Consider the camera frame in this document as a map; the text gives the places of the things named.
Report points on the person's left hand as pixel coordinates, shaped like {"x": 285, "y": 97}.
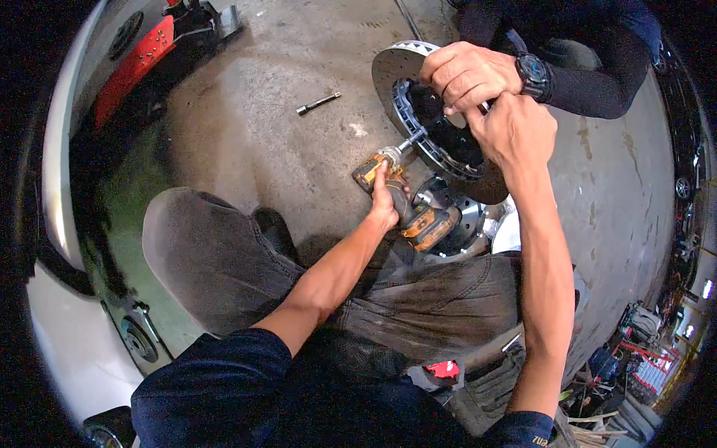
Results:
{"x": 382, "y": 206}

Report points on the person's right hand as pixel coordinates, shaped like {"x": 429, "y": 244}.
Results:
{"x": 518, "y": 137}

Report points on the yellow black impact driver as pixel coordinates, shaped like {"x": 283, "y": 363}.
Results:
{"x": 428, "y": 224}

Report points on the drilled steel brake disc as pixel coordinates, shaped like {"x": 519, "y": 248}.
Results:
{"x": 475, "y": 215}
{"x": 387, "y": 70}

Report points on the white cloth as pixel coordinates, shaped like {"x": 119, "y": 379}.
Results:
{"x": 508, "y": 235}

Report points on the steel socket extension bar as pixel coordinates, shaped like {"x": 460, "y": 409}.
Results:
{"x": 318, "y": 103}

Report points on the person's legs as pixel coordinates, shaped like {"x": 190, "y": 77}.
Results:
{"x": 224, "y": 263}

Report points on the dark parked car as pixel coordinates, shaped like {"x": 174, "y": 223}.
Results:
{"x": 686, "y": 168}

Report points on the red plastic tag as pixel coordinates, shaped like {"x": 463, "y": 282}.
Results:
{"x": 442, "y": 369}

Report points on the person's body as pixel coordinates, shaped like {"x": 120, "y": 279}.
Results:
{"x": 224, "y": 392}

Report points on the heap of workshop tools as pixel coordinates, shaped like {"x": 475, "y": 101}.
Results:
{"x": 627, "y": 369}

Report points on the red brake caliper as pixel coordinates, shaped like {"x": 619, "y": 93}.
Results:
{"x": 134, "y": 64}

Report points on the white car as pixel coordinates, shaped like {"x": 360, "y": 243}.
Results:
{"x": 61, "y": 313}

